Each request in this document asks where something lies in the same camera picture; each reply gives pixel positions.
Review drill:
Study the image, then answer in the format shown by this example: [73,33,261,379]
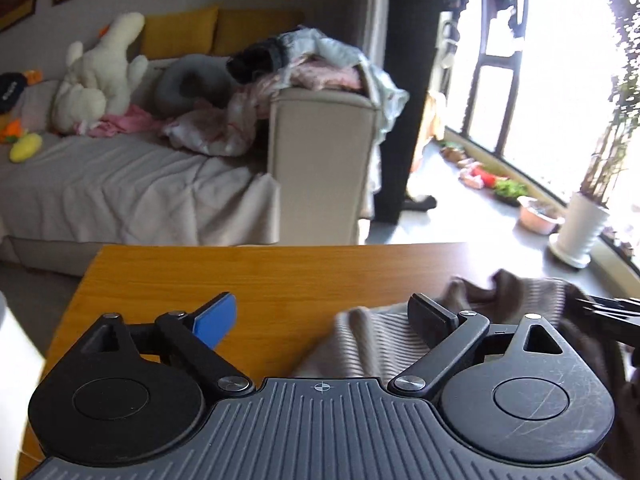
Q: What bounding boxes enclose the pink cloth on sofa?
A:
[74,104,165,139]

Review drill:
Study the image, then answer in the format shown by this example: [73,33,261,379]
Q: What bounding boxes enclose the red bowl with greens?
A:
[459,162,528,207]

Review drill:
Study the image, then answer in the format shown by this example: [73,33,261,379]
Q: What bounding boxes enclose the green bamboo palm plant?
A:
[579,0,639,208]

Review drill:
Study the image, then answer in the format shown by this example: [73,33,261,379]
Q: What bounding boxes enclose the black cap on sofa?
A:
[0,73,28,115]

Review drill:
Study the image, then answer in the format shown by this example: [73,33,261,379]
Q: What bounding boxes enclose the white plush duck toy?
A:
[51,12,149,134]

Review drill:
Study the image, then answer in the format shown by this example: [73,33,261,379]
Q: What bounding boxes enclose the yellow sofa cushion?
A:
[140,6,219,61]

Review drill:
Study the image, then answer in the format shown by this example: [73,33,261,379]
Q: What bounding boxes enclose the pile of clothes on armrest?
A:
[162,27,410,158]

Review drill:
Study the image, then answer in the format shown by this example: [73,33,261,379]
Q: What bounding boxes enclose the white ribbed plant pot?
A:
[548,192,610,270]

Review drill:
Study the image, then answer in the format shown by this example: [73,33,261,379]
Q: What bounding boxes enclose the grey neck pillow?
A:
[153,54,238,117]

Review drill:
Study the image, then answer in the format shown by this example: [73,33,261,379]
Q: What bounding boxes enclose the yellow plush toy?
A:
[9,132,43,164]

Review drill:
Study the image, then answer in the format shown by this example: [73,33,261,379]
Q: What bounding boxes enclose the grey striped knit sweater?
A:
[292,268,629,411]

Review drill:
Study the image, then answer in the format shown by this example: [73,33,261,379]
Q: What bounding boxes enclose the grey sofa with sheet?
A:
[1,86,382,276]

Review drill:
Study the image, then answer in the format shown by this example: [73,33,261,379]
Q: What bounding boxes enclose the pink bowl planter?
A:
[518,196,564,236]

